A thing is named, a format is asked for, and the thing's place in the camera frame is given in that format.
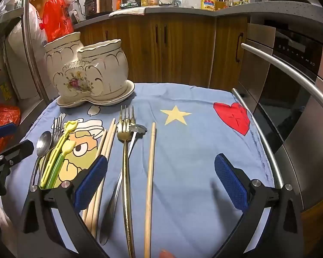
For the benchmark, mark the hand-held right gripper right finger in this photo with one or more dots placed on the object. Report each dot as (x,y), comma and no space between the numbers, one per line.
(231,182)

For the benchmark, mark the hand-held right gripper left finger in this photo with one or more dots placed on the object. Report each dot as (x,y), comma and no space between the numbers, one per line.
(93,182)

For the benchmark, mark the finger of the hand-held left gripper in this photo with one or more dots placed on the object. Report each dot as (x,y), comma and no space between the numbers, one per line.
(18,150)
(2,130)

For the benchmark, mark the silver spoon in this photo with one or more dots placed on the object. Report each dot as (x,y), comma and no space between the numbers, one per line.
(137,129)
(43,141)

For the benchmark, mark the gold fork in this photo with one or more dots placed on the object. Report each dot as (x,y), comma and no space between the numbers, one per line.
(126,180)
(133,115)

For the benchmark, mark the silver fork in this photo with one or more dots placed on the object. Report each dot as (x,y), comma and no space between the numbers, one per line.
(54,133)
(60,125)

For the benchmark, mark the floral ceramic utensil holder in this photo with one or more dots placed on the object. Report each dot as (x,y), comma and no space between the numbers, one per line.
(105,67)

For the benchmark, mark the person's right hand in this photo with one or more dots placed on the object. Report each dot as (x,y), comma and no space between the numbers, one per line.
(165,254)

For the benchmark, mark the red net bag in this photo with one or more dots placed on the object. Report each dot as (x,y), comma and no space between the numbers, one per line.
(2,118)

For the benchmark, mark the blue cartoon printed cloth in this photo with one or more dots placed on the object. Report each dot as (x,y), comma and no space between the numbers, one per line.
(191,153)

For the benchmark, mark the stainless steel shelf rack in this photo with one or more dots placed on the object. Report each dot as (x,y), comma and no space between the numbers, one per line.
(29,48)

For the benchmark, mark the cream ceramic drip tray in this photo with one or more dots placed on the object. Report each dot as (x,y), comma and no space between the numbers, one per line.
(123,94)

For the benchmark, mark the white plastic bag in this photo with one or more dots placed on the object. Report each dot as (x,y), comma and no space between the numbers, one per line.
(36,29)

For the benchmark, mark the built-in stainless oven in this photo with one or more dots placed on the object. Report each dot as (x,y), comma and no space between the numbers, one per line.
(298,99)

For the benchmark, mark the red plastic bag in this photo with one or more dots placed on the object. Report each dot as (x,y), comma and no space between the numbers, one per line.
(56,13)

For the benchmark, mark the wooden kitchen cabinets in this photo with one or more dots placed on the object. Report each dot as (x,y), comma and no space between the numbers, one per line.
(177,51)

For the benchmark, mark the copper rice cooker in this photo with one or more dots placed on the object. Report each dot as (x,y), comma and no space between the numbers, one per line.
(98,4)

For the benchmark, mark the orange spray bottle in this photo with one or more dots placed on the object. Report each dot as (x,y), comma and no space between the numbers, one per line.
(119,1)

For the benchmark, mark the white dish cloth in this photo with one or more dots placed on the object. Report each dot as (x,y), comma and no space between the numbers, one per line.
(129,10)

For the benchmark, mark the green box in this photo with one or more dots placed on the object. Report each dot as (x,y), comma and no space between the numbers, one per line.
(130,4)

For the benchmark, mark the row of condiment bottles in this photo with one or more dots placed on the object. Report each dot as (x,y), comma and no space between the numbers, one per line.
(239,2)

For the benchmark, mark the large yellow oil jug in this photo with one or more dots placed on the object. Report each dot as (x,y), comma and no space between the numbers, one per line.
(207,3)

